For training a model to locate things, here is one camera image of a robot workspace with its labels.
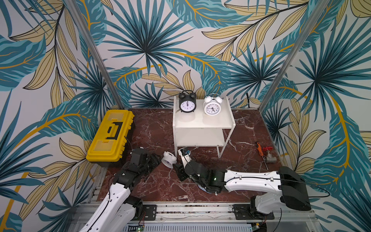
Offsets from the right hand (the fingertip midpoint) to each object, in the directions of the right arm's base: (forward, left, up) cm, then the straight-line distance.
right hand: (175, 163), depth 73 cm
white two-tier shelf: (+10, -12, +15) cm, 22 cm away
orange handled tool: (+16, -54, -15) cm, 58 cm away
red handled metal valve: (+9, -58, -14) cm, 60 cm away
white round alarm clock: (+6, +4, -9) cm, 12 cm away
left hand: (+3, +9, -5) cm, 11 cm away
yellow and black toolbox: (+11, +37, +1) cm, 38 cm away
